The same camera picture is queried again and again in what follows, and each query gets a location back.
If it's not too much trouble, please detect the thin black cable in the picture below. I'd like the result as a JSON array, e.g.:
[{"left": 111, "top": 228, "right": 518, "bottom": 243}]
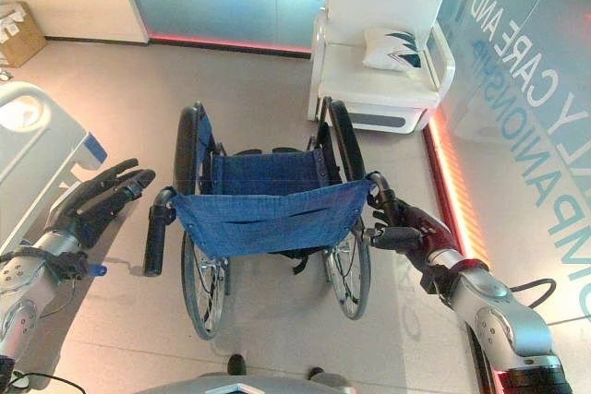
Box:
[{"left": 0, "top": 364, "right": 91, "bottom": 394}]

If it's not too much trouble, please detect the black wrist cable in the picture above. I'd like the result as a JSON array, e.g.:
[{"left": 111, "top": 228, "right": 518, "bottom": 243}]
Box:
[{"left": 509, "top": 278, "right": 558, "bottom": 310}]

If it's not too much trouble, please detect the grey robot body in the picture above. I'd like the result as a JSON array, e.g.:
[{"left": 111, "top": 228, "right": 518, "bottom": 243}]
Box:
[{"left": 132, "top": 368, "right": 357, "bottom": 394}]

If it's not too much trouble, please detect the white hospital bed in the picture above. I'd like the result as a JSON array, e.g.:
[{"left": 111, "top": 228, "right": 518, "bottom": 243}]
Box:
[{"left": 0, "top": 81, "right": 109, "bottom": 255}]

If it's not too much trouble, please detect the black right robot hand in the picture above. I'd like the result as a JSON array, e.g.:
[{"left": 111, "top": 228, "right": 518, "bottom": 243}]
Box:
[{"left": 362, "top": 197, "right": 457, "bottom": 266}]

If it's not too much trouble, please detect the dark left robot foot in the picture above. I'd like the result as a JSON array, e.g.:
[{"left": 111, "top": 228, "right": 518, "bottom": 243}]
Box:
[{"left": 227, "top": 353, "right": 247, "bottom": 377}]

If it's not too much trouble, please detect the white armchair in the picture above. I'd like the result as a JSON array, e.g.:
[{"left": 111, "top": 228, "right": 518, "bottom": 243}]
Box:
[{"left": 308, "top": 0, "right": 457, "bottom": 137}]

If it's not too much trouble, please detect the brown cardboard box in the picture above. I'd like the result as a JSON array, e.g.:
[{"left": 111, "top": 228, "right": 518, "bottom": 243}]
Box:
[{"left": 0, "top": 0, "right": 48, "bottom": 69}]

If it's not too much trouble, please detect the white pillow with dark print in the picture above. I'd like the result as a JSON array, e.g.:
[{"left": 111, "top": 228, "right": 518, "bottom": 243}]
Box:
[{"left": 361, "top": 27, "right": 428, "bottom": 72}]

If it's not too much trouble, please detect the red floor light strip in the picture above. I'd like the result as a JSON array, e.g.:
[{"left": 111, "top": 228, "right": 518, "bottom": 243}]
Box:
[
  {"left": 422, "top": 122, "right": 491, "bottom": 270},
  {"left": 148, "top": 32, "right": 312, "bottom": 60}
]

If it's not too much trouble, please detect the blue fabric wheelchair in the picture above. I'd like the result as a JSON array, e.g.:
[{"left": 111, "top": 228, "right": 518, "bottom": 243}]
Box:
[{"left": 143, "top": 96, "right": 399, "bottom": 341}]

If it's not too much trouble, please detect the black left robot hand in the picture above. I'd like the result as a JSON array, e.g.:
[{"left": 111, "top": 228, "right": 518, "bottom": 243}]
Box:
[{"left": 49, "top": 158, "right": 157, "bottom": 253}]

